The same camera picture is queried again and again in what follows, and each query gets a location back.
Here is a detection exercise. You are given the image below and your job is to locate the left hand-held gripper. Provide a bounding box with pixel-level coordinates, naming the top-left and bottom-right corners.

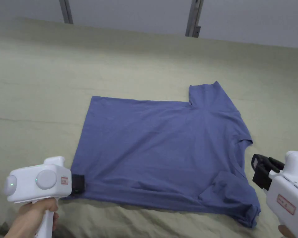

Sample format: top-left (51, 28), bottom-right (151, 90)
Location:
top-left (4, 156), bottom-right (86, 238)

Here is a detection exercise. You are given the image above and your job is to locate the blue t-shirt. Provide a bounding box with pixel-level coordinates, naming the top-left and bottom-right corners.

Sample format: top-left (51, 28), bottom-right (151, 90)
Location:
top-left (61, 80), bottom-right (261, 228)

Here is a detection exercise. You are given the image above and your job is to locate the person's right hand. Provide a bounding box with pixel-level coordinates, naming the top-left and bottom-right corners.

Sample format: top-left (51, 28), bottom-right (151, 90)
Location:
top-left (278, 224), bottom-right (298, 238)

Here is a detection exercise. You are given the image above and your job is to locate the grey metal post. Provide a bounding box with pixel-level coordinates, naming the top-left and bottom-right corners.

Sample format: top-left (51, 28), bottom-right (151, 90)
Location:
top-left (185, 0), bottom-right (205, 38)
top-left (59, 0), bottom-right (74, 25)

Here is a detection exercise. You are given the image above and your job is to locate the bed with pale green sheet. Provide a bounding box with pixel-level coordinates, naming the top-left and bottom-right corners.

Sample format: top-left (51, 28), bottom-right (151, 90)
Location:
top-left (0, 17), bottom-right (298, 238)

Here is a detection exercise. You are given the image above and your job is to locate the person's left hand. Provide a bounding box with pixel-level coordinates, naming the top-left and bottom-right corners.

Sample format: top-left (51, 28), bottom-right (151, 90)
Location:
top-left (11, 198), bottom-right (60, 238)

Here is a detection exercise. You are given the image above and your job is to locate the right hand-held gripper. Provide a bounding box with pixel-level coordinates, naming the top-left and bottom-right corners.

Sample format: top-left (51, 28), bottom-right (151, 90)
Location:
top-left (252, 151), bottom-right (298, 233)

